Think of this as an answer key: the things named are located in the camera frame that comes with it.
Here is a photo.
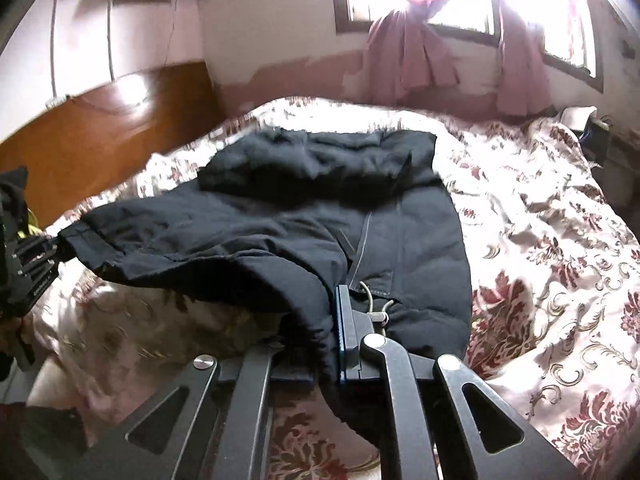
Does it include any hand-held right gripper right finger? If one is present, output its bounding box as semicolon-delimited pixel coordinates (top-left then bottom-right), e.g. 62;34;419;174
335;284;581;480

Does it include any dark cloth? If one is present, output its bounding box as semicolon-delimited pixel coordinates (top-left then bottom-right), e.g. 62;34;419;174
0;166;30;207

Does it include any yellow-green item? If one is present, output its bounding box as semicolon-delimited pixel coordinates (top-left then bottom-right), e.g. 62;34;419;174
20;210;44;239

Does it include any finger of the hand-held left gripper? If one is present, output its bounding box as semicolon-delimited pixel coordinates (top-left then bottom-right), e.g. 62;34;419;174
12;236;68;262
14;257;65;282

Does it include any black cable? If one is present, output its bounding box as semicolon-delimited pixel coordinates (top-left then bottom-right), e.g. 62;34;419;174
164;0;177;63

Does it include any brown framed window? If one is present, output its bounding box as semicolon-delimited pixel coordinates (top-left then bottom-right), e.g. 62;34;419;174
327;0;606;93

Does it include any white item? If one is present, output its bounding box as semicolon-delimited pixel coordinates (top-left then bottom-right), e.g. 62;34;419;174
560;106;599;129

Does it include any floral bed blanket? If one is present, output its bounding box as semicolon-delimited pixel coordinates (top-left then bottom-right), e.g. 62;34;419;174
20;96;640;480

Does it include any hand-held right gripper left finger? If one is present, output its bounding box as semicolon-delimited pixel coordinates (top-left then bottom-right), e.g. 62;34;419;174
90;342;317;480

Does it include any pink curtain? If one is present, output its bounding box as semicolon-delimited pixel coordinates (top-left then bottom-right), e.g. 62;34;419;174
495;0;553;116
362;0;461;103

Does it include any side table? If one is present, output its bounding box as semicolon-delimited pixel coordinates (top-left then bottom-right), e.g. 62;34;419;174
590;115;640;221

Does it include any black padded jacket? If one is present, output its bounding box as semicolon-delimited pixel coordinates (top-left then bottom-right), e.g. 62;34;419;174
59;127;473;453

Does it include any wooden headboard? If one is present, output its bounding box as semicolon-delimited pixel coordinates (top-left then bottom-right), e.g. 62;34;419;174
0;61;221;228

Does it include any white wall pipe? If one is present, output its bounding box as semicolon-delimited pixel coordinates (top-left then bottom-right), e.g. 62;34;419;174
106;0;119;81
49;0;64;101

